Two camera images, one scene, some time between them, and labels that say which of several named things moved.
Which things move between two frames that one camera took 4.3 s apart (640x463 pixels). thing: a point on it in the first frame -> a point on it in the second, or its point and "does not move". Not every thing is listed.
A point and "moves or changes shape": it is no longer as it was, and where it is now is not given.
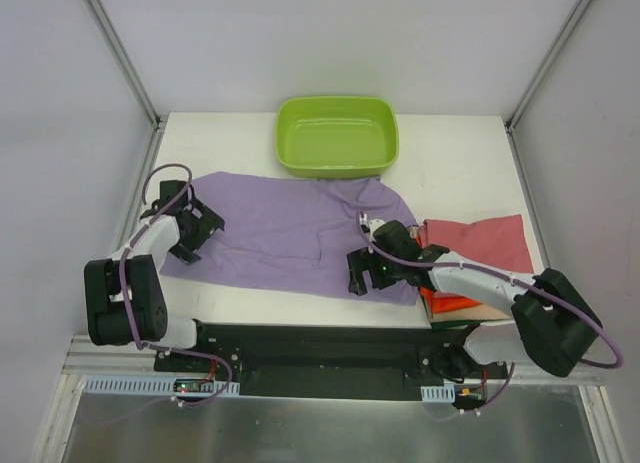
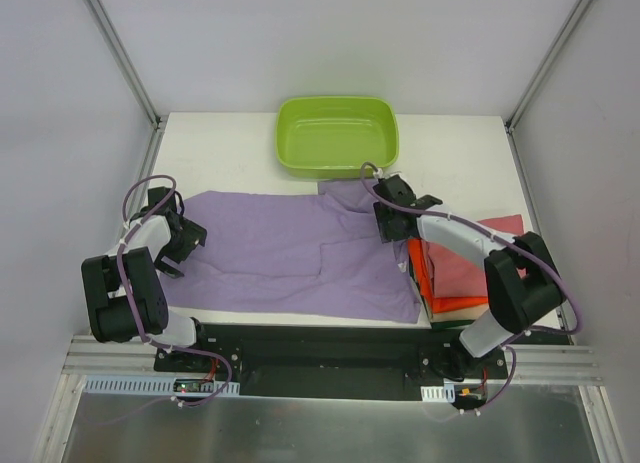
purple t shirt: (287, 233) moves or changes shape
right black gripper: (368, 271) -> (388, 228)
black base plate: (336, 360) does not move
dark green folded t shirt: (443, 325) does not move
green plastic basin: (330, 137) does not move
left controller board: (159, 386) does not move
